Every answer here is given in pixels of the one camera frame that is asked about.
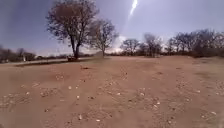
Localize brown dirt gravel ground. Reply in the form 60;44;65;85
0;54;224;128

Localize small bare tree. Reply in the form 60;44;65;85
88;19;120;58

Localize large bare tree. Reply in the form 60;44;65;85
45;0;100;63

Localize row of bare trees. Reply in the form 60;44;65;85
119;28;224;59

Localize low bushes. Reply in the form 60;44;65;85
0;46;38;64

